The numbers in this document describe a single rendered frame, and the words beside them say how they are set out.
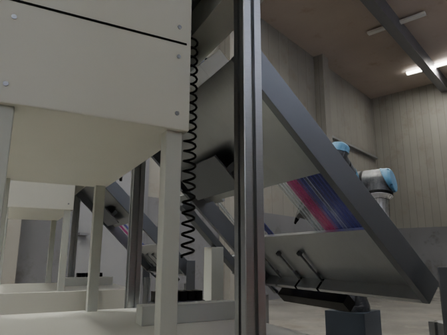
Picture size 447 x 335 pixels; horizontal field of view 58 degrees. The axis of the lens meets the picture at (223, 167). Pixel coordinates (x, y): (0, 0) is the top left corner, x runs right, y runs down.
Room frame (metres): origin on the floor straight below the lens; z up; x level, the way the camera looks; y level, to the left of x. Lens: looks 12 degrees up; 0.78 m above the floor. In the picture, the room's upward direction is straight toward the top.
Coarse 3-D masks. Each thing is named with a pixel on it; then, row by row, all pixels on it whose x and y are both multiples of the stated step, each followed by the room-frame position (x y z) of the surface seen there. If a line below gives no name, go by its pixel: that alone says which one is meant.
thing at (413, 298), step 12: (276, 276) 1.55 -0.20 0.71; (300, 288) 1.39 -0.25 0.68; (312, 288) 1.33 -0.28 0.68; (324, 288) 1.28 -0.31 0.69; (336, 288) 1.24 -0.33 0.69; (348, 288) 1.20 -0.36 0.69; (360, 288) 1.16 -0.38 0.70; (372, 288) 1.13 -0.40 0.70; (384, 288) 1.10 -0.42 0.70; (396, 288) 1.07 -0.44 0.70; (408, 288) 1.04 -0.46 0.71; (408, 300) 1.02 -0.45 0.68
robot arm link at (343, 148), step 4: (336, 144) 1.49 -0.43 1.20; (340, 144) 1.48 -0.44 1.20; (344, 144) 1.48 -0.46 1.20; (340, 148) 1.47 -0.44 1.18; (344, 148) 1.48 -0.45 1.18; (348, 148) 1.49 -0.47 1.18; (340, 152) 1.47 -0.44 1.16; (344, 152) 1.47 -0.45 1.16; (348, 152) 1.49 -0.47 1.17; (344, 156) 1.47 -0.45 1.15; (348, 160) 1.50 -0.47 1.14
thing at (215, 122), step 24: (216, 72) 0.88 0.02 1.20; (192, 96) 1.01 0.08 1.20; (216, 96) 0.95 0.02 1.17; (216, 120) 1.03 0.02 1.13; (264, 120) 0.90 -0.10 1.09; (192, 144) 1.21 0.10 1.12; (216, 144) 1.12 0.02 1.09; (264, 144) 0.97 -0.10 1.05; (288, 144) 0.92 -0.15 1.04; (216, 168) 1.14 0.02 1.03; (264, 168) 1.06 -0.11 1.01; (288, 168) 0.99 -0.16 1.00; (312, 168) 0.93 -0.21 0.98; (192, 192) 1.38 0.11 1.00; (216, 192) 1.26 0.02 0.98
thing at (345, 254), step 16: (272, 240) 1.35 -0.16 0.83; (288, 240) 1.28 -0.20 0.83; (304, 240) 1.21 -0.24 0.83; (320, 240) 1.15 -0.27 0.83; (336, 240) 1.10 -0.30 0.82; (352, 240) 1.05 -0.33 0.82; (368, 240) 1.01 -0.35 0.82; (272, 256) 1.44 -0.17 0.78; (288, 256) 1.36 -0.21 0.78; (304, 256) 1.29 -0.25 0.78; (320, 256) 1.22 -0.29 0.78; (336, 256) 1.16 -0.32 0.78; (352, 256) 1.11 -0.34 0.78; (368, 256) 1.06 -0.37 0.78; (384, 256) 1.01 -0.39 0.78; (272, 272) 1.55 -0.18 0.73; (288, 272) 1.46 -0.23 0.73; (304, 272) 1.37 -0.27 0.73; (320, 272) 1.30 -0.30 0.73; (336, 272) 1.23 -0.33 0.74; (352, 272) 1.17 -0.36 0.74; (368, 272) 1.12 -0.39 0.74; (384, 272) 1.07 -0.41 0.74
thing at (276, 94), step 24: (264, 72) 0.77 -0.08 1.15; (264, 96) 0.78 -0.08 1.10; (288, 96) 0.80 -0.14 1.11; (288, 120) 0.80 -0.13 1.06; (312, 120) 0.83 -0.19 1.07; (312, 144) 0.82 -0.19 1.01; (336, 168) 0.85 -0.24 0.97; (336, 192) 0.87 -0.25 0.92; (360, 192) 0.88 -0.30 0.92; (360, 216) 0.89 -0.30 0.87; (384, 216) 0.92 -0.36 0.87; (384, 240) 0.91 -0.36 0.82; (408, 264) 0.95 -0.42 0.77; (432, 288) 0.98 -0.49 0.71
